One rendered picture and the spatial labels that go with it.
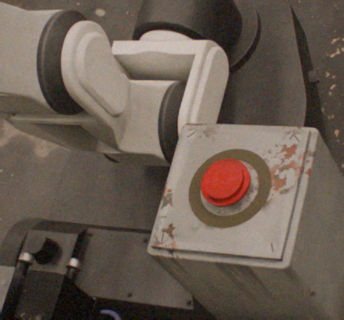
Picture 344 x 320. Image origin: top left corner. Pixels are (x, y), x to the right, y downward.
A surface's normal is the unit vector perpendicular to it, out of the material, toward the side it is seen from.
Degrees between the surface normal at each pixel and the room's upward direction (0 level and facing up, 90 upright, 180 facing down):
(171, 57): 90
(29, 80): 90
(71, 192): 0
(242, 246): 0
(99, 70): 90
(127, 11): 0
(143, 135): 90
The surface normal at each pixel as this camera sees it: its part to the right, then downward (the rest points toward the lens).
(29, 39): 0.89, 0.04
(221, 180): -0.39, -0.48
